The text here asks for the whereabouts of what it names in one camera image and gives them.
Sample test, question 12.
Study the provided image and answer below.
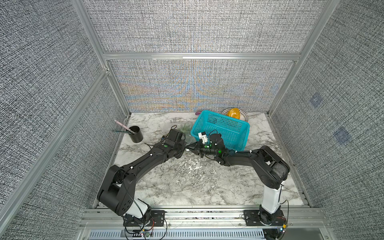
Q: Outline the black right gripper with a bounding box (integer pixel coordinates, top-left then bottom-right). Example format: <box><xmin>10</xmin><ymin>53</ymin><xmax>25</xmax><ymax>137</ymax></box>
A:
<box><xmin>186</xmin><ymin>139</ymin><xmax>219</xmax><ymax>158</ymax></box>

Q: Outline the clear zip-top bag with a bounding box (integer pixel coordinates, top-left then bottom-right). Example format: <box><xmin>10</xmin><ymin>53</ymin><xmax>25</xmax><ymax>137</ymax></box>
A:
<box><xmin>177</xmin><ymin>122</ymin><xmax>196</xmax><ymax>145</ymax></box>

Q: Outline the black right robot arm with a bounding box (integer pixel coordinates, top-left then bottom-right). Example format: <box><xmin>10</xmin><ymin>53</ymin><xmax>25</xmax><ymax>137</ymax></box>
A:
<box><xmin>187</xmin><ymin>142</ymin><xmax>290</xmax><ymax>215</ymax></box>

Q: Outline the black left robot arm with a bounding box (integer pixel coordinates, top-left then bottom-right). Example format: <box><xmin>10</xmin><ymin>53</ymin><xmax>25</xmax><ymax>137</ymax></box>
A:
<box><xmin>97</xmin><ymin>129</ymin><xmax>187</xmax><ymax>219</ymax></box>

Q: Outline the teal plastic perforated basket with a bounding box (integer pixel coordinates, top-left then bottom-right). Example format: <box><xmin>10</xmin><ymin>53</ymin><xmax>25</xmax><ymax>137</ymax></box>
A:
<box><xmin>191</xmin><ymin>110</ymin><xmax>250</xmax><ymax>151</ymax></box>

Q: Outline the orange round fruit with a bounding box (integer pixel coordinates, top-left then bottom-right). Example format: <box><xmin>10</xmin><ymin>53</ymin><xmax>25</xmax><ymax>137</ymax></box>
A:
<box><xmin>226</xmin><ymin>108</ymin><xmax>241</xmax><ymax>120</ymax></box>

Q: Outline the patterned black white bowl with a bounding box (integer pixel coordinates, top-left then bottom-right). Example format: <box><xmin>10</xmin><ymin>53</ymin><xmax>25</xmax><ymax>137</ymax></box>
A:
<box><xmin>222</xmin><ymin>108</ymin><xmax>249</xmax><ymax>122</ymax></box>

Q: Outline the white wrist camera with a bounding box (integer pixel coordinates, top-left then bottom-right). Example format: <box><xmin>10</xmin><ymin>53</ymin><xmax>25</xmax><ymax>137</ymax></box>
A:
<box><xmin>198</xmin><ymin>132</ymin><xmax>209</xmax><ymax>145</ymax></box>

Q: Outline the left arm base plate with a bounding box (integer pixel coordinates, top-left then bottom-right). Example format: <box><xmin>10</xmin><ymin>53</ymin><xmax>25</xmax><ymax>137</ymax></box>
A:
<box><xmin>123</xmin><ymin>210</ymin><xmax>166</xmax><ymax>228</ymax></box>

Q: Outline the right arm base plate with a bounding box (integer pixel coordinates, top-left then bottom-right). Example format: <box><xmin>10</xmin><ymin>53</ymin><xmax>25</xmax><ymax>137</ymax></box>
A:
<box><xmin>243</xmin><ymin>209</ymin><xmax>287</xmax><ymax>227</ymax></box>

